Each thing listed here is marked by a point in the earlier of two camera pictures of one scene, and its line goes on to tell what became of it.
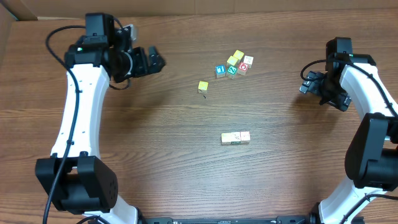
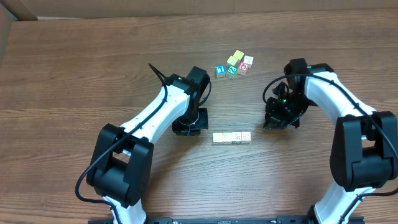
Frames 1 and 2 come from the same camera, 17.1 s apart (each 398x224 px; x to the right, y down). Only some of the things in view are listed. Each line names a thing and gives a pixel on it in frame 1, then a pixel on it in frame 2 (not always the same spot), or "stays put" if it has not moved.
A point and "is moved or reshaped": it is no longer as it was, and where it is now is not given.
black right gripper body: [331, 88] to [286, 108]
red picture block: [242, 68] stays put
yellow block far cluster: [239, 55] stays put
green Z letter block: [231, 72] stays put
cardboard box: [12, 10] stays put
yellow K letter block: [203, 85] is moved or reshaped
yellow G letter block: [226, 139] stays put
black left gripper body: [140, 65] to [191, 121]
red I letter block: [245, 135] stays put
